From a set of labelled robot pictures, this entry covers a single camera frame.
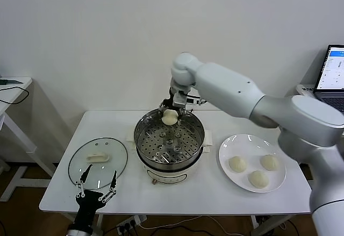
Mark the white laptop side table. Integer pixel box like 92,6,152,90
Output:
295,84,318,99

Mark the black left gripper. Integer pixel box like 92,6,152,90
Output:
74,163,118,225

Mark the round glass lid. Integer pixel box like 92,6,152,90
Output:
68,138,128,190

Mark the black looped cable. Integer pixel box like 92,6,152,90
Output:
0,86,30,104

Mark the white steamed baozi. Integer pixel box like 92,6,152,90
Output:
260,154,280,171
161,109,178,126
247,170,270,188
228,156,247,173

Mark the white round plate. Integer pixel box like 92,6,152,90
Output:
218,134,287,194

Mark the dark flat device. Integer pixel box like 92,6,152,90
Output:
0,78,24,86

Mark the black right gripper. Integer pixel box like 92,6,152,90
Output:
157,85,187,121

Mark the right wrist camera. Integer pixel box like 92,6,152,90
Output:
173,92,208,108

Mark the cream electric cooker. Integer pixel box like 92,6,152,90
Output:
126,130,213,185

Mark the stainless steel steamer basket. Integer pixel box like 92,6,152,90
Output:
133,108,205,167

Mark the grey open laptop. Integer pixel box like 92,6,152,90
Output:
313,44,344,112

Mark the white power strip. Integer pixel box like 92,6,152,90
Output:
116,214,148,234

